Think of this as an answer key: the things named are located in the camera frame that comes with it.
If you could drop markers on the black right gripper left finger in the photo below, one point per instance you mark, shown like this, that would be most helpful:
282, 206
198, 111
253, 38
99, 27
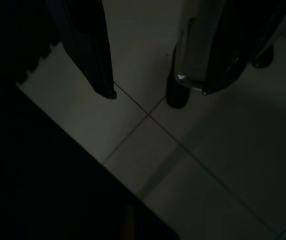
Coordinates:
92, 50

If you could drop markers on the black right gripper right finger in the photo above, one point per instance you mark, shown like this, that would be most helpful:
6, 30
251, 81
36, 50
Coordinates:
240, 37

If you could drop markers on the black round furniture foot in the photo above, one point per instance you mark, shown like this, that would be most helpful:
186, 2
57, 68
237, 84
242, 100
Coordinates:
177, 98

